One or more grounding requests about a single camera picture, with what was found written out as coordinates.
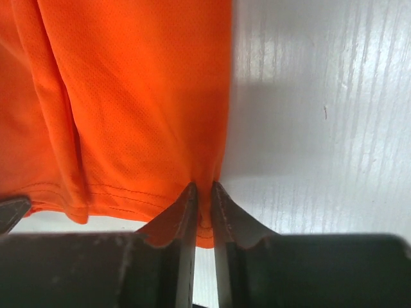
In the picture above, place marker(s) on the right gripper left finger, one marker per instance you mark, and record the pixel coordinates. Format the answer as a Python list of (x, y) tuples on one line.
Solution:
[(151, 267)]

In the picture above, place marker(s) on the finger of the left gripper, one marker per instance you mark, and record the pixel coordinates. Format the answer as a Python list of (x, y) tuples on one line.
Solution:
[(12, 210)]

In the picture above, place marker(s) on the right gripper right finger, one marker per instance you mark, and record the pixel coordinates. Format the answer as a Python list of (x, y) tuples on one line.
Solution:
[(257, 267)]

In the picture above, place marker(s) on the orange t-shirt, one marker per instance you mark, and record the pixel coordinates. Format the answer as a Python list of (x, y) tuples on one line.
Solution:
[(110, 108)]

